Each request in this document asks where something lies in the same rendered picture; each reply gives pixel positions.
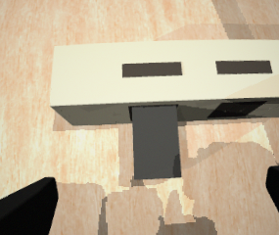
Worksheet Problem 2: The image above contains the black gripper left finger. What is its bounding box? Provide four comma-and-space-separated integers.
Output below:
0, 177, 60, 235

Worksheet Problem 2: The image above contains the black two-prong charger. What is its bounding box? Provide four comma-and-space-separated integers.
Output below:
131, 105, 182, 180

